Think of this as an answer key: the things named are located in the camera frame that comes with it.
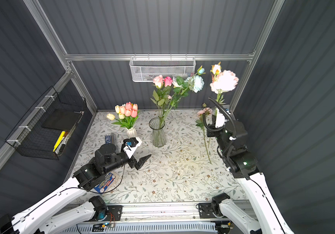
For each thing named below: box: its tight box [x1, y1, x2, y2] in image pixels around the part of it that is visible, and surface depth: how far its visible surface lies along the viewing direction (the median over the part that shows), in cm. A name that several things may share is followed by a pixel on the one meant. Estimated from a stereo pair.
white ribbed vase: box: [125, 127, 137, 139], surface depth 91 cm
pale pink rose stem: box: [150, 74, 166, 124], surface depth 76 cm
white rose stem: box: [167, 76, 184, 118], surface depth 75 cm
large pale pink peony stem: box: [209, 61, 240, 117], surface depth 47 cm
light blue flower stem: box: [170, 65, 206, 115], surface depth 68 cm
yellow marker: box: [53, 130, 66, 153], surface depth 72 cm
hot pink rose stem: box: [162, 76, 173, 118], surface depth 76 cm
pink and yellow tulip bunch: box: [106, 101, 140, 129], surface depth 79 cm
